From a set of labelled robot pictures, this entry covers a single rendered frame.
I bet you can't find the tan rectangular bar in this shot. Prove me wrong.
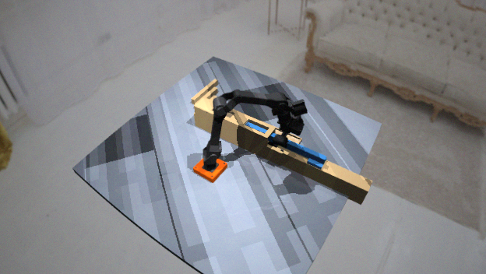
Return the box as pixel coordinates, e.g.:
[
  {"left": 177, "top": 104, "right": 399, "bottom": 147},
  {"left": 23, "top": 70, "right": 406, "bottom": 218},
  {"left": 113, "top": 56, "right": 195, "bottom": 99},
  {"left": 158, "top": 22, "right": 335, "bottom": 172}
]
[{"left": 204, "top": 87, "right": 217, "bottom": 100}]

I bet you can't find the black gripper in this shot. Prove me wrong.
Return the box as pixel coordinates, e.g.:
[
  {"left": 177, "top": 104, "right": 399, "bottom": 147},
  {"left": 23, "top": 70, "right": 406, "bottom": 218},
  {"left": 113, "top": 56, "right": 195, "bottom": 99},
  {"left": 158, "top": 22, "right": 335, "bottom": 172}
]
[{"left": 273, "top": 112, "right": 301, "bottom": 148}]

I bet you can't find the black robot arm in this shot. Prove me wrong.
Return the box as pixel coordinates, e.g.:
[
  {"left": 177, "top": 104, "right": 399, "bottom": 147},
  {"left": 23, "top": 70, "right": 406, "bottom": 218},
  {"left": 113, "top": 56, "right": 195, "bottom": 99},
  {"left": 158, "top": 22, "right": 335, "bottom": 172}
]
[{"left": 202, "top": 90, "right": 308, "bottom": 174}]

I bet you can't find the brown rectangular bar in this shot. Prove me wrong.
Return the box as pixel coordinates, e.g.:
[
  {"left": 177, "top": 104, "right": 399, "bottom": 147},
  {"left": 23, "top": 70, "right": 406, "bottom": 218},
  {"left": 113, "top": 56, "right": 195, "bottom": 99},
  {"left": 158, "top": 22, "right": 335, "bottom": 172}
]
[{"left": 191, "top": 79, "right": 218, "bottom": 105}]

